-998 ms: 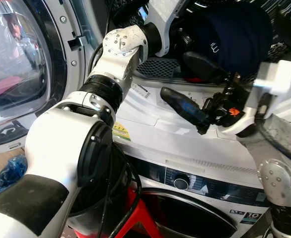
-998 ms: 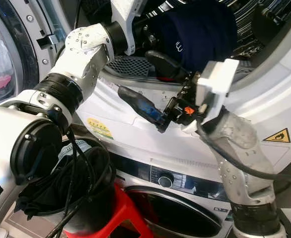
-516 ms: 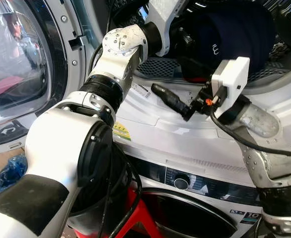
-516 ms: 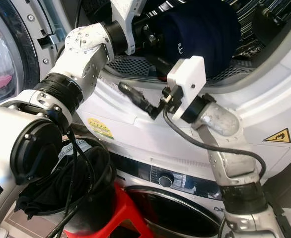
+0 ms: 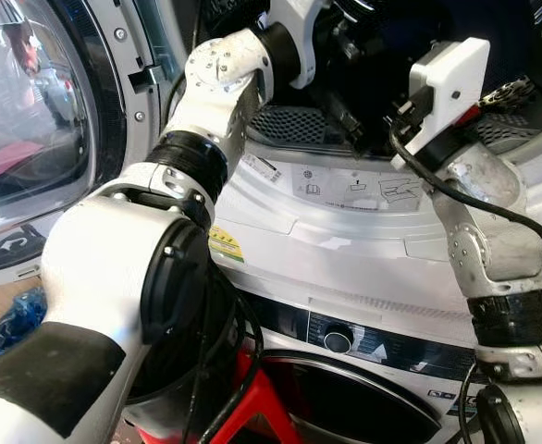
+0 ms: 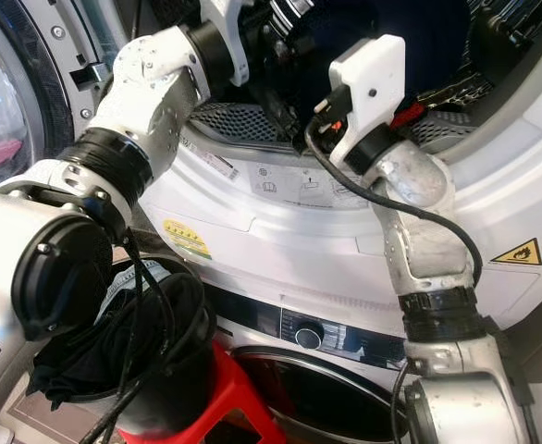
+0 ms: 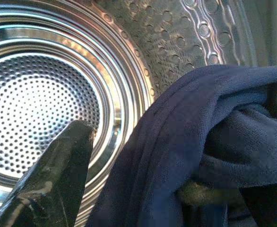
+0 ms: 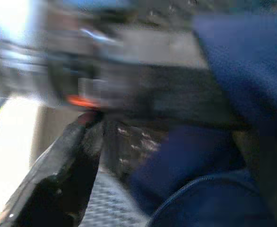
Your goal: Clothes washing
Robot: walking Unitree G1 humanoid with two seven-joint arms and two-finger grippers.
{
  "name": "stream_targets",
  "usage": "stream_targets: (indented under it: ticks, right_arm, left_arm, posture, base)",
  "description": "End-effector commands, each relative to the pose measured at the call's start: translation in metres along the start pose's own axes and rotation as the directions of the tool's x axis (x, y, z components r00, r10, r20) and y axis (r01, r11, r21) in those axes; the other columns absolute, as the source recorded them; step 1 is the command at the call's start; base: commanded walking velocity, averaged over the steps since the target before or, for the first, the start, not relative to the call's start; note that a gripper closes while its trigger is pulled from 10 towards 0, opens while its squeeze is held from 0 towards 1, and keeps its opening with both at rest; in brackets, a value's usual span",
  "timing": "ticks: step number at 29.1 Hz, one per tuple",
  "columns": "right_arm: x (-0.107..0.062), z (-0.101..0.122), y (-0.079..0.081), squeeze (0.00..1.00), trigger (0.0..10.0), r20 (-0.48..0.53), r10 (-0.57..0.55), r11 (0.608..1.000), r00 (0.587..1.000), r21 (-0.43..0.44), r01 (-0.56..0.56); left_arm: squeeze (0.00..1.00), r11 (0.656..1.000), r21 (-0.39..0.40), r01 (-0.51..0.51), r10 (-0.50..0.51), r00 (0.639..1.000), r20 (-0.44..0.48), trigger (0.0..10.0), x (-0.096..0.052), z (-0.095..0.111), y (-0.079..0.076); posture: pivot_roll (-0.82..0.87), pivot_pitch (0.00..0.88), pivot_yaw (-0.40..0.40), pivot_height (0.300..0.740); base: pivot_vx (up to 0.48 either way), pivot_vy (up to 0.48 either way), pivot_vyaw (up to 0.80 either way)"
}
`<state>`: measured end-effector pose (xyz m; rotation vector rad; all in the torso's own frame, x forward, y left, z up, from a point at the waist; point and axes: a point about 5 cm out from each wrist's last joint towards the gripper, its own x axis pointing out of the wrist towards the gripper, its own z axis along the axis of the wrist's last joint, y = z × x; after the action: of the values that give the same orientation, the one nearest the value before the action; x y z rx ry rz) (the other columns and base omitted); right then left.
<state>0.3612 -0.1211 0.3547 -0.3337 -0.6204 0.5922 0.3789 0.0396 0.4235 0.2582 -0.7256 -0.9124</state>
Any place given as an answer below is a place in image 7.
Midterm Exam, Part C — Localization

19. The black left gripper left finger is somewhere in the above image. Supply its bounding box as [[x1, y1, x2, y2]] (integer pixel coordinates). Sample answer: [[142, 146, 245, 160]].
[[0, 120, 95, 227]]

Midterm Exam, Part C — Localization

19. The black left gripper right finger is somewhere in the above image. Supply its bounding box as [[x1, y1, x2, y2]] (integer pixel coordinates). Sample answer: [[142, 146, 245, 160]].
[[178, 181, 246, 207]]

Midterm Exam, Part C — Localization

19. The navy blue garment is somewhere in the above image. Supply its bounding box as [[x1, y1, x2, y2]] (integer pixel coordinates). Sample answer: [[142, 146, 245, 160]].
[[86, 64, 277, 227]]

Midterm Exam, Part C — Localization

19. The steel dryer drum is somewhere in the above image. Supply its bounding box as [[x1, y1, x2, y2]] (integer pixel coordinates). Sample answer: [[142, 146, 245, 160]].
[[0, 0, 271, 227]]

